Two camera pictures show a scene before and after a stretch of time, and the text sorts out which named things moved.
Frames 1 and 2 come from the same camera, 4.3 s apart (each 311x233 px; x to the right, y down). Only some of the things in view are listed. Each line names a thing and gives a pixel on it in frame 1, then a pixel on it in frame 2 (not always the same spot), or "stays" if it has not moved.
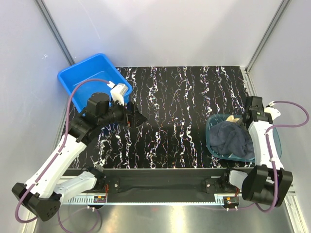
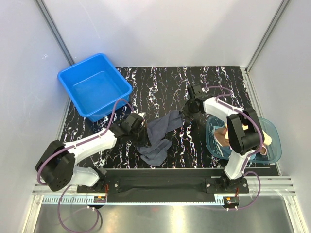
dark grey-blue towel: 230,138 → 155,154
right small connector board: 233,200 stays
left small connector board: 99,199 stays
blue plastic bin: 98,67 stays
